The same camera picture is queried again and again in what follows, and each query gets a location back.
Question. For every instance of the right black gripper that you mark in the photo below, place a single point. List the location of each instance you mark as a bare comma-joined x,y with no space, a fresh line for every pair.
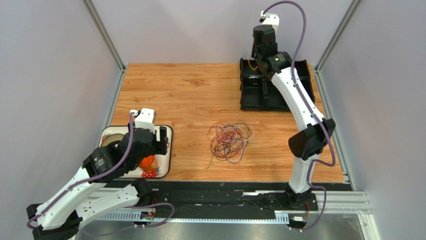
260,50

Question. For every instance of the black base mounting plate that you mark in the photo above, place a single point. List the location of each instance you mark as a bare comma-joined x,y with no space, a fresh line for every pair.
215,200

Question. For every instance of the strawberry pattern tray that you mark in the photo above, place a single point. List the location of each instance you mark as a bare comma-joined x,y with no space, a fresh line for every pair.
161,165

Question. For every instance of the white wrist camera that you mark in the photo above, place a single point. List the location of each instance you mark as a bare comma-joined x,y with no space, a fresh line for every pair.
270,19
144,119

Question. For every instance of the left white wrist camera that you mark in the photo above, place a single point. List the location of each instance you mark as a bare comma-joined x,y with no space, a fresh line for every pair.
144,119

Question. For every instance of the grey ceramic bowl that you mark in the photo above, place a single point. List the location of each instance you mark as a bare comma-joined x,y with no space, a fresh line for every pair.
110,138

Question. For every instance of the orange transparent cup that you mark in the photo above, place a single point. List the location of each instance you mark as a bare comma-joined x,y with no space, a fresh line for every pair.
149,164

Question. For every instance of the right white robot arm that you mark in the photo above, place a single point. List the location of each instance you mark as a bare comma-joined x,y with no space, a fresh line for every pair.
314,130

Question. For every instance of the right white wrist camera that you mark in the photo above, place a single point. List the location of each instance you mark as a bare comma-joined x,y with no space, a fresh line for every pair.
270,19

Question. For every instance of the black six-compartment bin organizer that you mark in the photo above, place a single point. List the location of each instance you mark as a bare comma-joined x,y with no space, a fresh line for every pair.
257,92

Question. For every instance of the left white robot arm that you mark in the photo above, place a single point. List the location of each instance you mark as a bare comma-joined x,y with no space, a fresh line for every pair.
70,210

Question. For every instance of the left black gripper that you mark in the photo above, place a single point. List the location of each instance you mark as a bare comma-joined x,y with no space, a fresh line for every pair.
157,148

